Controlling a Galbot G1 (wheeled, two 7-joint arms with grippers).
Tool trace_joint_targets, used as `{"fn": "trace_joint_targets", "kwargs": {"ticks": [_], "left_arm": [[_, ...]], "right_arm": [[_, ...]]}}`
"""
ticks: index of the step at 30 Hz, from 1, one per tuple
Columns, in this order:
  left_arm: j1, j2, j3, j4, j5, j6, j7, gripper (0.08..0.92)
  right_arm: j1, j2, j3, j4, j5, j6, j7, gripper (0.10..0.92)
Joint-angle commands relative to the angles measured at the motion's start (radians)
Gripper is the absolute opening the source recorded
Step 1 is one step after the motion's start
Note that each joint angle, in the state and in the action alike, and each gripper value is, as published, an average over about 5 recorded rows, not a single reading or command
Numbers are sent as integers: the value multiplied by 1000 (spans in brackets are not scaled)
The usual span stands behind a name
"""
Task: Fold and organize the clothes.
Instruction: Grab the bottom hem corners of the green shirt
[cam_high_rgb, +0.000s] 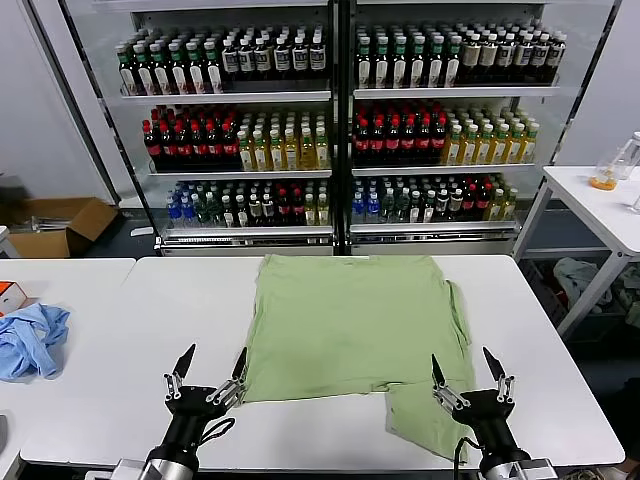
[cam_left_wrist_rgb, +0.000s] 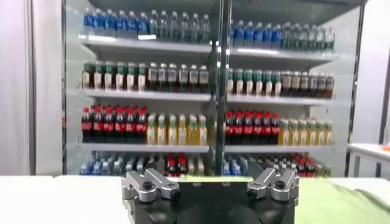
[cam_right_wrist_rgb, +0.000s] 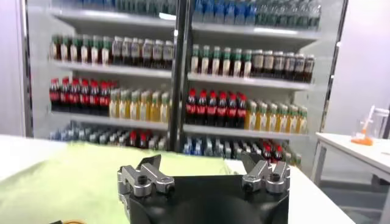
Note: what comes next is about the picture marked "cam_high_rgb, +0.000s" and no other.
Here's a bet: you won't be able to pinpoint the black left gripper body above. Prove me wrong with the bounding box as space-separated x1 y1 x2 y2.
159 384 236 451

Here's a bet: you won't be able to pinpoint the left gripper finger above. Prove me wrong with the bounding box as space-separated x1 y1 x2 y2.
163 342 197 400
205 346 249 405

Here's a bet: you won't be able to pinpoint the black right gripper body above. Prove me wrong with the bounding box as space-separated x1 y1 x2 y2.
452 388 531 464

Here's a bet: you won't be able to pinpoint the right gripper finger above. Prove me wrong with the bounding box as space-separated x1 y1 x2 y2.
430 353 469 411
482 345 516 402

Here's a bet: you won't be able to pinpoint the light green polo shirt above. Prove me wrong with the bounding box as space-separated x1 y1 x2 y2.
238 253 477 464

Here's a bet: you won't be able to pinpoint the dark storage crate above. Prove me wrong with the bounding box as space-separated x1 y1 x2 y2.
519 259 571 326

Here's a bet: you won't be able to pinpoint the pale grey crumpled cloth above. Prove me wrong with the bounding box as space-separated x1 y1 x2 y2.
552 257 614 314

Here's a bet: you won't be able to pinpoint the glass door beverage cabinet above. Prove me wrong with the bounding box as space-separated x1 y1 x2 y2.
337 0 624 257
27 0 346 257

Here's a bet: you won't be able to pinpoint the greenish crumpled cloth pile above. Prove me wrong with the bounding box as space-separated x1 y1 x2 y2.
612 267 640 321

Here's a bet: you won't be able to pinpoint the crumpled light blue shirt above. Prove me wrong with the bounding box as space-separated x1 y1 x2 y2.
0 302 71 384

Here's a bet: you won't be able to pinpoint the orange and white box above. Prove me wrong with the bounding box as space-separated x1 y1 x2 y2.
0 280 39 316

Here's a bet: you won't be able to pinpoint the open brown cardboard box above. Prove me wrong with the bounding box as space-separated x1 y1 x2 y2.
2 196 120 259

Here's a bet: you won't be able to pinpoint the white side table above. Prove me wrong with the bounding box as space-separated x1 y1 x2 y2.
512 164 640 341

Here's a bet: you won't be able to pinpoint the metal parts in carton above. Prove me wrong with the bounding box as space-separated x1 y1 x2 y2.
9 214 69 234

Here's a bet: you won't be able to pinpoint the glass beaker orange liquid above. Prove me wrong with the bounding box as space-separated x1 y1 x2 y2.
588 152 621 191

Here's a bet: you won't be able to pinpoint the yellow juice bottle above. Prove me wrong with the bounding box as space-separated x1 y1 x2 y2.
520 121 541 165
237 129 256 172
284 128 304 171
300 127 320 171
506 122 526 165
443 123 465 167
269 128 288 172
476 123 495 166
491 122 510 166
253 129 272 172
316 126 333 170
461 123 480 167

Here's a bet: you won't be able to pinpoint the dark bulky object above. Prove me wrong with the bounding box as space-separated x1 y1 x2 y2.
0 174 29 214

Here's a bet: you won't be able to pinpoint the clear white cap bottle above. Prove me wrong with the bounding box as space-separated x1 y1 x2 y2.
615 130 640 181

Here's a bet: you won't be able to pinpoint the green cap dark tea bottle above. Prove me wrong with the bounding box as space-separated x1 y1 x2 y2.
408 35 428 89
372 35 391 90
116 43 136 97
444 34 464 88
355 35 374 90
390 35 410 89
185 41 207 95
149 42 171 96
203 40 225 95
427 34 446 89
167 42 189 96
132 43 153 96

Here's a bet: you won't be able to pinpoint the white cap navy label bottle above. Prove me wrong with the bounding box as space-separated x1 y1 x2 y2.
254 37 274 80
272 37 292 80
530 31 551 83
497 32 517 83
514 32 534 83
221 38 240 80
291 36 310 80
545 31 568 82
308 36 328 80
238 38 257 80

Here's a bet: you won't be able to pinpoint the white cap beige label bottle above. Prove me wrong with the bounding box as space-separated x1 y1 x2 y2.
479 32 500 84
461 33 483 84

